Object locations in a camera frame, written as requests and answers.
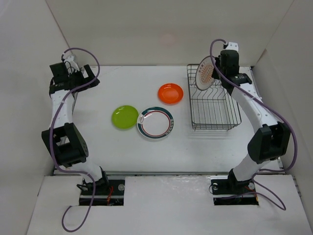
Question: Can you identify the white plate green red rim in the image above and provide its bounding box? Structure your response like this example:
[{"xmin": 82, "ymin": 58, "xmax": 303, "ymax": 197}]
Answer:
[{"xmin": 136, "ymin": 106, "xmax": 174, "ymax": 140}]

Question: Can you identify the white plate orange sunburst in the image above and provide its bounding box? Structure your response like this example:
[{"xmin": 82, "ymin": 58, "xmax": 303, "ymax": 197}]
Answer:
[{"xmin": 195, "ymin": 55, "xmax": 215, "ymax": 91}]

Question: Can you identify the grey wire dish rack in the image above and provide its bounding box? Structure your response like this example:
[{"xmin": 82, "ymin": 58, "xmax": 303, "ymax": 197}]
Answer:
[{"xmin": 187, "ymin": 64, "xmax": 242, "ymax": 131}]

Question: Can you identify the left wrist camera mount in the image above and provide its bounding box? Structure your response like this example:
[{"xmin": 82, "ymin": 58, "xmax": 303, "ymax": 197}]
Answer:
[{"xmin": 61, "ymin": 53, "xmax": 77, "ymax": 64}]

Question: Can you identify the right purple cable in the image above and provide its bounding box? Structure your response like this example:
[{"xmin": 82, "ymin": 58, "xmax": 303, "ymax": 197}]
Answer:
[{"xmin": 210, "ymin": 39, "xmax": 298, "ymax": 212}]

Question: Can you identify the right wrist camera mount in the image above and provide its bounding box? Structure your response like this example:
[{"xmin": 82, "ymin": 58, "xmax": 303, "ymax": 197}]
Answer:
[{"xmin": 223, "ymin": 42, "xmax": 239, "ymax": 51}]

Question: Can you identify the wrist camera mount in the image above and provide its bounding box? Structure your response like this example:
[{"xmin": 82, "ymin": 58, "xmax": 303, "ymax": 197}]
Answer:
[
  {"xmin": 61, "ymin": 53, "xmax": 77, "ymax": 64},
  {"xmin": 223, "ymin": 42, "xmax": 239, "ymax": 51}
]

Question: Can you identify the purple cable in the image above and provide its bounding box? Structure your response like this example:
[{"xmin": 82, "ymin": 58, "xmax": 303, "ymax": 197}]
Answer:
[
  {"xmin": 48, "ymin": 47, "xmax": 101, "ymax": 233},
  {"xmin": 210, "ymin": 39, "xmax": 298, "ymax": 212}
]

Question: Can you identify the lime green plate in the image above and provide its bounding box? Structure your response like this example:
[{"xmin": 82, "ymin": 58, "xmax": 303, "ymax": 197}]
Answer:
[{"xmin": 112, "ymin": 105, "xmax": 139, "ymax": 130}]

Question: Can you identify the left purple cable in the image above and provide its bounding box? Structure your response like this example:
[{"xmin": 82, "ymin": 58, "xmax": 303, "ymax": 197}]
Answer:
[{"xmin": 48, "ymin": 47, "xmax": 101, "ymax": 233}]

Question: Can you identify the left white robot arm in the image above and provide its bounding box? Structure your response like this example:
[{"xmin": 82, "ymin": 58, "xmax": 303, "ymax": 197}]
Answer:
[{"xmin": 42, "ymin": 61, "xmax": 110, "ymax": 194}]

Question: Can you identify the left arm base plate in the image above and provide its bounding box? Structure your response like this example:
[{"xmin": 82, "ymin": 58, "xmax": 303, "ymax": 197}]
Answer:
[{"xmin": 76, "ymin": 179, "xmax": 125, "ymax": 206}]

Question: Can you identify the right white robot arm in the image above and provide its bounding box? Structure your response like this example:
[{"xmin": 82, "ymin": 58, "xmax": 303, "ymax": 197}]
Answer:
[{"xmin": 216, "ymin": 49, "xmax": 291, "ymax": 194}]

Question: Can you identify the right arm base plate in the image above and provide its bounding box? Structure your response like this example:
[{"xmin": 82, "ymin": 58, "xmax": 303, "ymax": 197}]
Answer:
[{"xmin": 209, "ymin": 177, "xmax": 259, "ymax": 206}]

